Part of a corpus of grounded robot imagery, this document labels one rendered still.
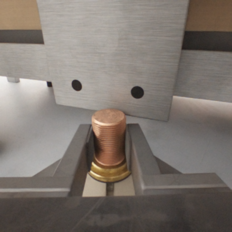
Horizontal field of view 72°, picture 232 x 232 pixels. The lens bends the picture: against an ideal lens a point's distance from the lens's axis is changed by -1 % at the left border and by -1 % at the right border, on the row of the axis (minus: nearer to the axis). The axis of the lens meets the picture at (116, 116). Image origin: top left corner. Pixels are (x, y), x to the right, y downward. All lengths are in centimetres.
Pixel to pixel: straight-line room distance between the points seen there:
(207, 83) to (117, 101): 10
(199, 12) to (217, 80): 8
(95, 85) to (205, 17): 15
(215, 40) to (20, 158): 33
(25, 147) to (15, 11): 22
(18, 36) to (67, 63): 19
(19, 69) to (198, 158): 32
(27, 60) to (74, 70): 12
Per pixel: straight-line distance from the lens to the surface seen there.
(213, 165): 31
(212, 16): 23
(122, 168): 16
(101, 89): 15
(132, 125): 15
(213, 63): 19
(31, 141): 35
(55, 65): 17
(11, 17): 34
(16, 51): 28
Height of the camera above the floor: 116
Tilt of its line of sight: 29 degrees up
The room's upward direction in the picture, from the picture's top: 180 degrees counter-clockwise
